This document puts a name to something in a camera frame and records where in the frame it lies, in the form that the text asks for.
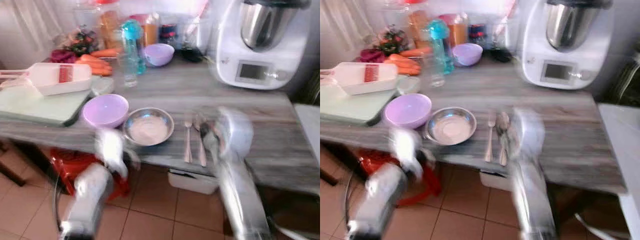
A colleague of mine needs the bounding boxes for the steel spoon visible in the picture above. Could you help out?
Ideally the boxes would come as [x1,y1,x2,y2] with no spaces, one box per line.
[496,111,511,167]
[193,114,208,168]

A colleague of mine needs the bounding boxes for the white plastic box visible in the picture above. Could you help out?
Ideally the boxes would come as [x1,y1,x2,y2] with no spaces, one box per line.
[167,169,221,196]
[479,170,514,192]

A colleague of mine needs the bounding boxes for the steel bowl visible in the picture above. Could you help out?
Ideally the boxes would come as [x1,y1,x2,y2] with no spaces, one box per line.
[425,106,477,146]
[123,107,175,147]

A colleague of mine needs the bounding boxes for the white kitchen machine with screen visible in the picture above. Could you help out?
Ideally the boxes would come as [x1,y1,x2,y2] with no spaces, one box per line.
[515,0,622,91]
[207,0,314,91]

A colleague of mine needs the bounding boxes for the small black bowl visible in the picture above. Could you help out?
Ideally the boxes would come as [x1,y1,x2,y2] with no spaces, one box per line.
[180,46,205,63]
[487,46,513,63]

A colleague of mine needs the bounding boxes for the lilac plastic bowl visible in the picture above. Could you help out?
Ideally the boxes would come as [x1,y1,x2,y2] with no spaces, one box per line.
[451,43,484,67]
[384,93,433,129]
[82,94,130,129]
[142,43,176,67]

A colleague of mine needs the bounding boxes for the clear drinking glass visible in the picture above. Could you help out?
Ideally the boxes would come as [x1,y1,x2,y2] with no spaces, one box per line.
[121,50,139,88]
[425,50,446,88]

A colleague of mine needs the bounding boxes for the clear plastic container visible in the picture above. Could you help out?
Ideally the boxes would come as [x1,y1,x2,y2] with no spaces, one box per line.
[177,15,209,48]
[485,15,517,48]

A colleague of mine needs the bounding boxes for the dark glass jar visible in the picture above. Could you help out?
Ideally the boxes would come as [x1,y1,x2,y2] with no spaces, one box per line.
[468,24,487,48]
[159,24,179,48]

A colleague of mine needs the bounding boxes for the white appliance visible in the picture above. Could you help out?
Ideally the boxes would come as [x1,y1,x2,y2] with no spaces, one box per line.
[597,103,640,238]

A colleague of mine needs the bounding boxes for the orange storage jar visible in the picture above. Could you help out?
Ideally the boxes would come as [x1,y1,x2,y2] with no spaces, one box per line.
[142,17,160,48]
[450,17,470,48]

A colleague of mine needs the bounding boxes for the orange carrot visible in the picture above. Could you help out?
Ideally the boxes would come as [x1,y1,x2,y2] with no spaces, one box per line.
[79,54,114,69]
[384,62,422,76]
[398,47,430,57]
[90,48,121,58]
[387,53,422,69]
[75,62,114,77]

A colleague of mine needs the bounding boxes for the teal water bottle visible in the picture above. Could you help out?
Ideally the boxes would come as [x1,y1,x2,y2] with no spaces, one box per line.
[121,19,147,76]
[428,19,455,76]

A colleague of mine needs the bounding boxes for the red plastic container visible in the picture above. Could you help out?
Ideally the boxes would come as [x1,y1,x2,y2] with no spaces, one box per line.
[438,13,457,31]
[130,13,148,31]

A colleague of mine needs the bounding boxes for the pale green cutting board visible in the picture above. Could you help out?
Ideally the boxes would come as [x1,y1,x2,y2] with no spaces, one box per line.
[320,82,401,126]
[0,84,94,127]

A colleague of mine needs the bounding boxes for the red plastic stool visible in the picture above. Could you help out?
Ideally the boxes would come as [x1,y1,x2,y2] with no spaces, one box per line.
[50,147,132,202]
[357,147,444,207]

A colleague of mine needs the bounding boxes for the tall orange pasta jar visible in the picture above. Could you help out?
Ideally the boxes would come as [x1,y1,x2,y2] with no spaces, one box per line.
[407,7,431,51]
[99,7,124,51]

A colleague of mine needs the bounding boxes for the bunch of green vegetables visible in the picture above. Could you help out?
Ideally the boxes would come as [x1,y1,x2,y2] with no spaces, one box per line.
[375,27,411,55]
[65,27,99,56]

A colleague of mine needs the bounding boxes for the white mandoline slicer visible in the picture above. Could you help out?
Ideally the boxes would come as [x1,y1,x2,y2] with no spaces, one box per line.
[320,62,399,96]
[0,62,93,96]

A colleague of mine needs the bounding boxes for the purple red cabbage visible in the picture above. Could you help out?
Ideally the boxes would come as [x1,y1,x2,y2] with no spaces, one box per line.
[50,49,79,64]
[357,48,386,64]

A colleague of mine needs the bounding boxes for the white curtain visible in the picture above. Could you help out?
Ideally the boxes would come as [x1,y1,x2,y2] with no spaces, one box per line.
[320,0,387,56]
[0,0,76,57]

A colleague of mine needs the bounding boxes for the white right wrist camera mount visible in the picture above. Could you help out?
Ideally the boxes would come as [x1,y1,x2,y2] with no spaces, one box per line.
[216,107,254,162]
[510,107,546,162]

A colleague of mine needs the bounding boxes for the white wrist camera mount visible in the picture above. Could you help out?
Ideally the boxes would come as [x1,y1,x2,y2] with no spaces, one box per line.
[216,107,254,162]
[510,107,546,162]
[95,127,129,179]
[390,127,424,177]

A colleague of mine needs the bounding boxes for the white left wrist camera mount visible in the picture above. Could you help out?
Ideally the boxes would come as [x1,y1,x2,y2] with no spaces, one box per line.
[95,127,129,179]
[390,127,424,177]

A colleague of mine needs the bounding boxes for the white tube frame chair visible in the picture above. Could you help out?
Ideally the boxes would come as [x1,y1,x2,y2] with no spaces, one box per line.
[269,219,303,240]
[574,212,623,240]

